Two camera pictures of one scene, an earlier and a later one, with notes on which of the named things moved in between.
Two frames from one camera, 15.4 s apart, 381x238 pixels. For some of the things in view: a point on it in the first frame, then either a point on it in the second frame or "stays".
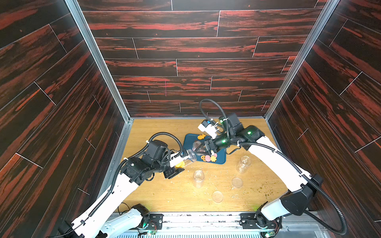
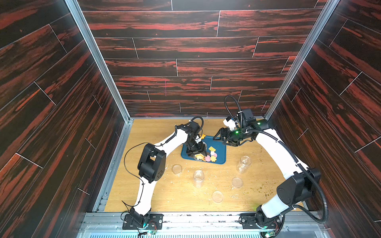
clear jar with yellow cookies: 192,158 to 200,156
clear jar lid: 237,182 stays
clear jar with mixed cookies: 198,176 stays
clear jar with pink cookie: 245,161 stays
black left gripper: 171,171 to 200,149
